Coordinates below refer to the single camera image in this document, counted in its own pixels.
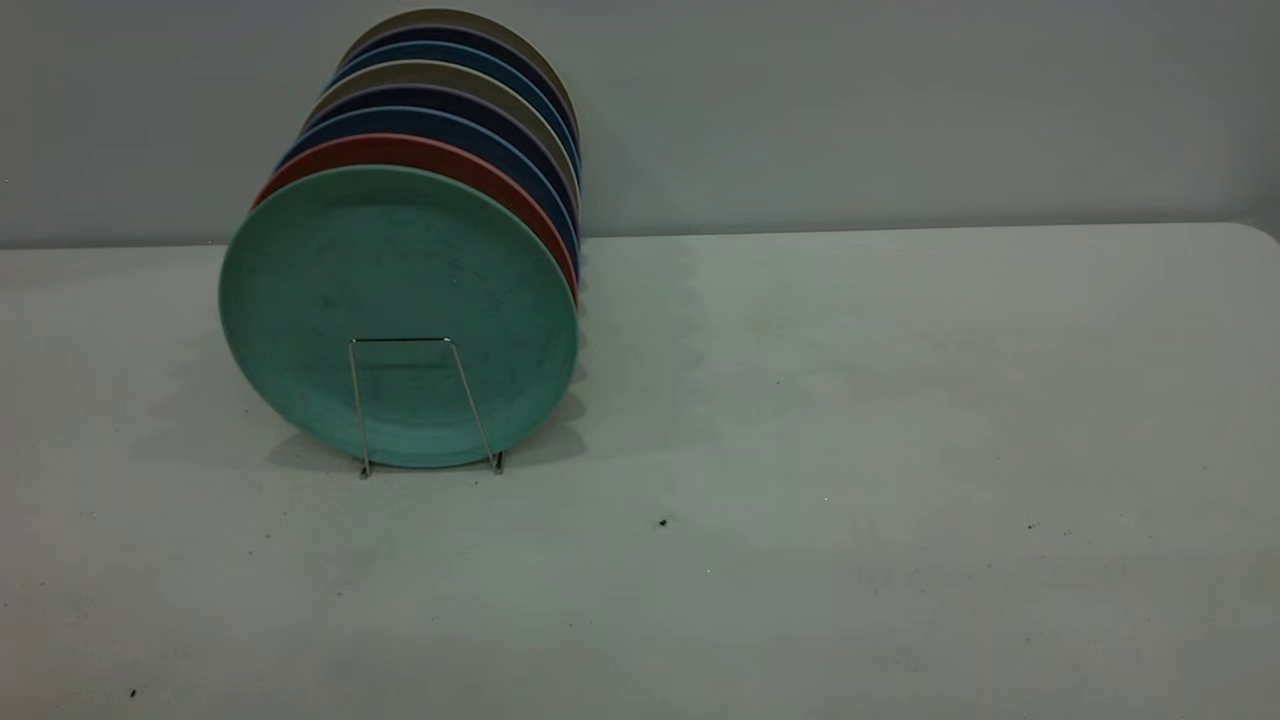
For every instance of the green round plate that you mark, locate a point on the green round plate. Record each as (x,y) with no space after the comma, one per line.
(400,290)

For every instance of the pink round plate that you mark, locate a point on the pink round plate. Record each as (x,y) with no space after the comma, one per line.
(420,151)

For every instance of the blue plate with light rim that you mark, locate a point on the blue plate with light rim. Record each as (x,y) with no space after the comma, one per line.
(430,122)

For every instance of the beige round plate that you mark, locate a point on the beige round plate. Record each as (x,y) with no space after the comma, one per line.
(430,73)
(450,16)

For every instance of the teal blue round plate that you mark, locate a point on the teal blue round plate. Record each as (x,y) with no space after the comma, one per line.
(450,54)

